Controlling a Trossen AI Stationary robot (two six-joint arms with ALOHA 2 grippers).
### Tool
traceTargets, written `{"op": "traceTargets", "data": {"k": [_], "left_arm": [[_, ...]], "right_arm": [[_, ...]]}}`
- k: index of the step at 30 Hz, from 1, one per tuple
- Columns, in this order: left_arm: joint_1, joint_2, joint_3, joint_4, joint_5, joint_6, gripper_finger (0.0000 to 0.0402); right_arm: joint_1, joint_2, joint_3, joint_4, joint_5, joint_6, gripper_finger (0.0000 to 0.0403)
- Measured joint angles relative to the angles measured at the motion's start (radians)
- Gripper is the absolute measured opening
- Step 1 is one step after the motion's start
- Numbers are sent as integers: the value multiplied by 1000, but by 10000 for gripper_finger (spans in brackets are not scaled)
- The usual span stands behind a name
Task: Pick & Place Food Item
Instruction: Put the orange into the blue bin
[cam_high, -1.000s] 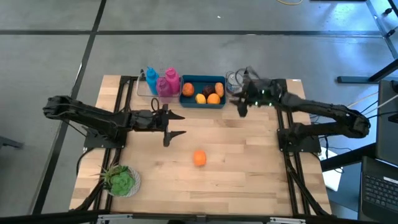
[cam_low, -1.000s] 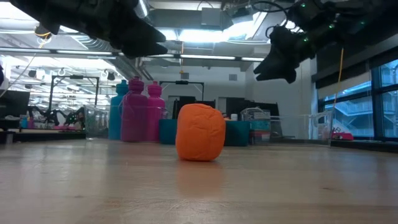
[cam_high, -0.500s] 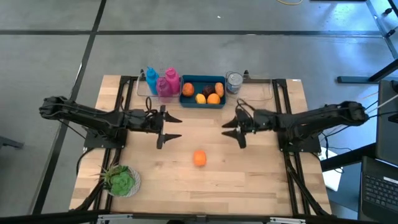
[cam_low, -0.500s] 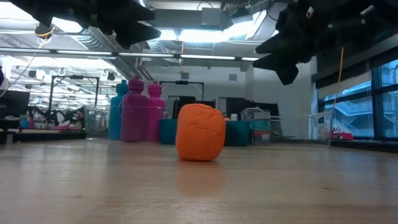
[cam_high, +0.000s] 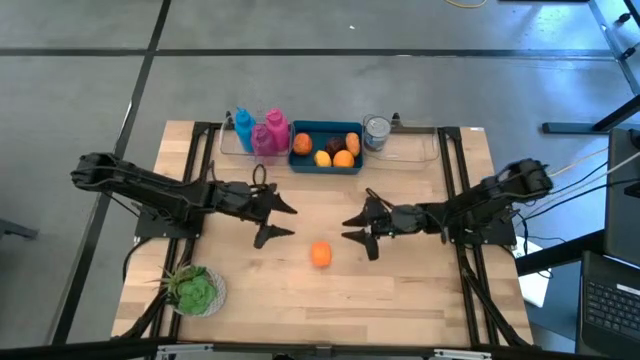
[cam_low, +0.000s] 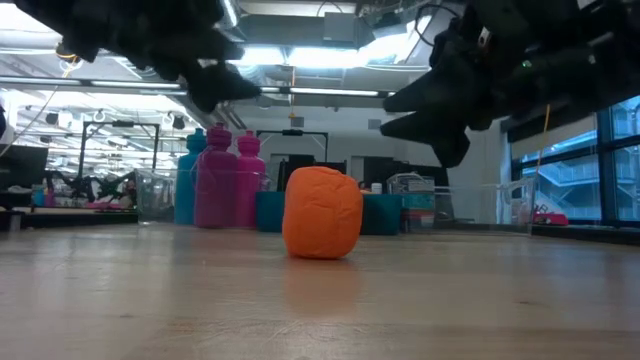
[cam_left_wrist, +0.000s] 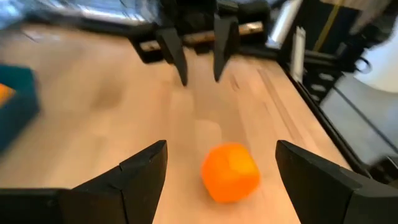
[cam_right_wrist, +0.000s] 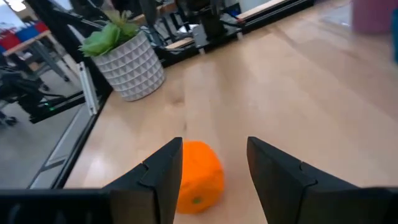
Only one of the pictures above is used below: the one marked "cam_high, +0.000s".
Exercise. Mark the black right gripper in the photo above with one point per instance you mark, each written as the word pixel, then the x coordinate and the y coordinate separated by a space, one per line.
pixel 405 220

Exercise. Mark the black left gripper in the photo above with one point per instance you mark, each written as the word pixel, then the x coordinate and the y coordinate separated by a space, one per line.
pixel 240 200

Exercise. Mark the round orange toy fruit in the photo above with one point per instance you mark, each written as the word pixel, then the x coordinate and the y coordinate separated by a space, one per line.
pixel 344 159

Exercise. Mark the yellow toy lemon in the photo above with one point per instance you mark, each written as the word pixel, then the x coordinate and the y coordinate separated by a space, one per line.
pixel 323 159

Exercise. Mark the magenta squeeze bottle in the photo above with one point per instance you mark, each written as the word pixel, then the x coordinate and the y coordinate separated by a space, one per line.
pixel 262 142

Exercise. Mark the reddish orange toy fruit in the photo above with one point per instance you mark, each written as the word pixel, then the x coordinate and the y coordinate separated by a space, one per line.
pixel 303 144

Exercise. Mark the orange oblong toy vegetable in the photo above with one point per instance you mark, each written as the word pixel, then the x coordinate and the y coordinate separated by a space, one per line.
pixel 353 144

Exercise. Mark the dark brown toy food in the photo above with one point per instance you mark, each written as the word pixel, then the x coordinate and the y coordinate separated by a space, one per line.
pixel 336 145

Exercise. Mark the bright pink squeeze bottle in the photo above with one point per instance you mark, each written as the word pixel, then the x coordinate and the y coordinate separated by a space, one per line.
pixel 277 130

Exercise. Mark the blue squeeze bottle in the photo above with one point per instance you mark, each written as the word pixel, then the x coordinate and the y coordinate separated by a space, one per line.
pixel 244 132

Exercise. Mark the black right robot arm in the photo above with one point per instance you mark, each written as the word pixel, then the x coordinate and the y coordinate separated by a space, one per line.
pixel 490 197

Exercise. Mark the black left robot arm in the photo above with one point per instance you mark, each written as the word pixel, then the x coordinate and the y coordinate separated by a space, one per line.
pixel 145 187

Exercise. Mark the orange soft cube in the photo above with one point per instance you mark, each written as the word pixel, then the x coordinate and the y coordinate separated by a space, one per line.
pixel 321 254

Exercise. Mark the teal plastic bin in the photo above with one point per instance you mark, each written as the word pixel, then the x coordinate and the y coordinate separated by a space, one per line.
pixel 320 131

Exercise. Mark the potted green succulent plant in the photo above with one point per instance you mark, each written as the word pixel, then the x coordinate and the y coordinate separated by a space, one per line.
pixel 196 295

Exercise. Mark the black table foot bar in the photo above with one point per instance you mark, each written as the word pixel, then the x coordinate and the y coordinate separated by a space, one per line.
pixel 565 128
pixel 560 252

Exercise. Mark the black laptop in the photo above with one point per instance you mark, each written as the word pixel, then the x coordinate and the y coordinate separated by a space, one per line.
pixel 610 305

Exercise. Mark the dark chair base leg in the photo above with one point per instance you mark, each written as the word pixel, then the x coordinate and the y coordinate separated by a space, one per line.
pixel 15 229

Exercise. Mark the black metal rig frame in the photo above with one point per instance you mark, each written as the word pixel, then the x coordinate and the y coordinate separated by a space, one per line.
pixel 451 132

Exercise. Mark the grey metal table leg frame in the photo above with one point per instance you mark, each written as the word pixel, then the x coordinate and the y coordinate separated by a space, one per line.
pixel 625 52

